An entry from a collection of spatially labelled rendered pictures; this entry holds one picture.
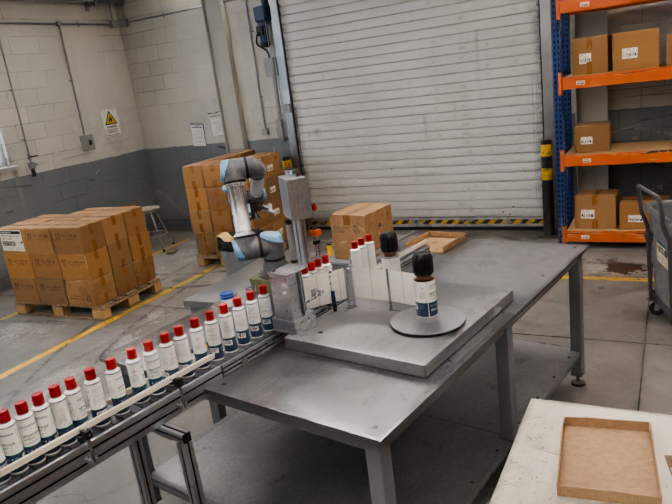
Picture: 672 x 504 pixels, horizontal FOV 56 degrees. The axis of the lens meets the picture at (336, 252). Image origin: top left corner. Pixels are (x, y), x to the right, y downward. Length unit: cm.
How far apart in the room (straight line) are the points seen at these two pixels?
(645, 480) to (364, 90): 623
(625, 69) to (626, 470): 472
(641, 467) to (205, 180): 579
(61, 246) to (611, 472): 521
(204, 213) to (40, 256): 177
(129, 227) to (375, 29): 345
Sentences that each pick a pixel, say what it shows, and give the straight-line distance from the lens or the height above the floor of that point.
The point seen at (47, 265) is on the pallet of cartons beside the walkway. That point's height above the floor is 53.
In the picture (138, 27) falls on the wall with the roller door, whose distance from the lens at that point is 962.
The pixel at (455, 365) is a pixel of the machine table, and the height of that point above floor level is 83.
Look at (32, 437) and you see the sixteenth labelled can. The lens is 216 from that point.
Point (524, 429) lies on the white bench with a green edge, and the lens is 205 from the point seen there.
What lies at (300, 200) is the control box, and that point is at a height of 137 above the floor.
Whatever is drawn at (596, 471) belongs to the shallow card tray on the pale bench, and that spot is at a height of 80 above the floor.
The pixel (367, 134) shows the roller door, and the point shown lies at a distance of 760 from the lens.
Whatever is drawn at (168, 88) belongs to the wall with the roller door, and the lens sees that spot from 936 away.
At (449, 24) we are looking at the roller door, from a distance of 719.
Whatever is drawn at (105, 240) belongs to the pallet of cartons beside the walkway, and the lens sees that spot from 623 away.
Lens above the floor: 189
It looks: 16 degrees down
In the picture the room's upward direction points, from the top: 8 degrees counter-clockwise
